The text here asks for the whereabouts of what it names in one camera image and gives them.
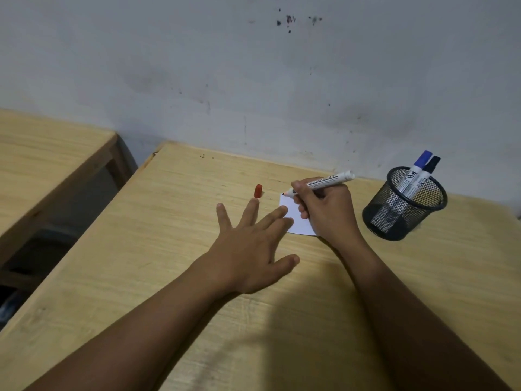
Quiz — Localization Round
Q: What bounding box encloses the person's left hand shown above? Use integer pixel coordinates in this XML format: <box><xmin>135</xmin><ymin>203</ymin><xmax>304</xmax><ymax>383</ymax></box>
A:
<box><xmin>194</xmin><ymin>198</ymin><xmax>301</xmax><ymax>301</ymax></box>

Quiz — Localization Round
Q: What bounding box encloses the person's right hand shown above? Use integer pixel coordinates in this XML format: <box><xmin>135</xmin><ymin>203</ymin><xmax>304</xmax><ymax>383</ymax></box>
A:
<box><xmin>291</xmin><ymin>178</ymin><xmax>366</xmax><ymax>252</ymax></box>

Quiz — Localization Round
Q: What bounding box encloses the white paper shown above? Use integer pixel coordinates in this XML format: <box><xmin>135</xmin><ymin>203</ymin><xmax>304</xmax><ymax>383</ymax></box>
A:
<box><xmin>279</xmin><ymin>192</ymin><xmax>318</xmax><ymax>237</ymax></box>

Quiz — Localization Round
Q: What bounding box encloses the red marker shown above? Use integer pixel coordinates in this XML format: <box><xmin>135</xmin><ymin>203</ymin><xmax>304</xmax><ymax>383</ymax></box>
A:
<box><xmin>283</xmin><ymin>170</ymin><xmax>355</xmax><ymax>198</ymax></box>

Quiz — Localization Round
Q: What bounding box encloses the blue marker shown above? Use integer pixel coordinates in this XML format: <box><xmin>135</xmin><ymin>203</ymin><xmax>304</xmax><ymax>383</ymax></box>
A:
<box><xmin>371</xmin><ymin>150</ymin><xmax>434</xmax><ymax>231</ymax></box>

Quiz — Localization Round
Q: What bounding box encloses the black marker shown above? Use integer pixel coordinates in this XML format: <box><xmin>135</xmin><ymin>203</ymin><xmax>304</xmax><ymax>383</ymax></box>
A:
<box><xmin>382</xmin><ymin>155</ymin><xmax>442</xmax><ymax>235</ymax></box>

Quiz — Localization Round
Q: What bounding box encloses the person's left forearm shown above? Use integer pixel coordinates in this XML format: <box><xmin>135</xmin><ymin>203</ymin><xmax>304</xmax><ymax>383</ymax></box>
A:
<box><xmin>24</xmin><ymin>256</ymin><xmax>241</xmax><ymax>391</ymax></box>

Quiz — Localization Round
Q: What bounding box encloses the person's right forearm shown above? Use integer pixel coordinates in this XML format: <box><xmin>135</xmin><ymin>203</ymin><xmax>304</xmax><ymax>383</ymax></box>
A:
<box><xmin>325</xmin><ymin>236</ymin><xmax>513</xmax><ymax>391</ymax></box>

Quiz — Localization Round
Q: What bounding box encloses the black mesh pen holder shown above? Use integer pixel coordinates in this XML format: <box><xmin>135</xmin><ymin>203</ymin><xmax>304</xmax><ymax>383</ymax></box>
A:
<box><xmin>362</xmin><ymin>166</ymin><xmax>448</xmax><ymax>242</ymax></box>

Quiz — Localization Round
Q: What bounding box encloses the wooden side table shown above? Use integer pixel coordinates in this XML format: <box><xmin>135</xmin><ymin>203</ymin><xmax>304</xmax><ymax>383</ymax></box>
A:
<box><xmin>0</xmin><ymin>109</ymin><xmax>138</xmax><ymax>265</ymax></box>

